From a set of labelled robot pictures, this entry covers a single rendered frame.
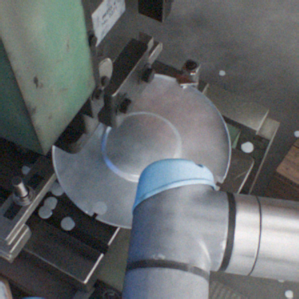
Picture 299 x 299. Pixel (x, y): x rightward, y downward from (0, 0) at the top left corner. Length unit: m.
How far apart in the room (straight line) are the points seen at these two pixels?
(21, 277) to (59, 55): 0.56
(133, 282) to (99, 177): 0.39
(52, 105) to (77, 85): 0.04
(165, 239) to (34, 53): 0.19
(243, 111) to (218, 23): 1.06
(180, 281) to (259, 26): 1.74
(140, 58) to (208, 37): 1.35
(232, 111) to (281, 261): 0.62
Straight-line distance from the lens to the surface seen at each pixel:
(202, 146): 0.84
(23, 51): 0.41
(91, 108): 0.60
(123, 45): 0.71
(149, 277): 0.44
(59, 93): 0.49
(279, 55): 2.02
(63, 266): 0.85
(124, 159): 0.82
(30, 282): 0.94
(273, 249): 0.47
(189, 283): 0.44
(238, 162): 0.84
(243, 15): 2.13
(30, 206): 0.84
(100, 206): 0.79
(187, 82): 0.90
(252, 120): 1.05
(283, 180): 1.36
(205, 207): 0.46
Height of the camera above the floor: 1.51
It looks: 61 degrees down
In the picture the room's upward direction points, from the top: straight up
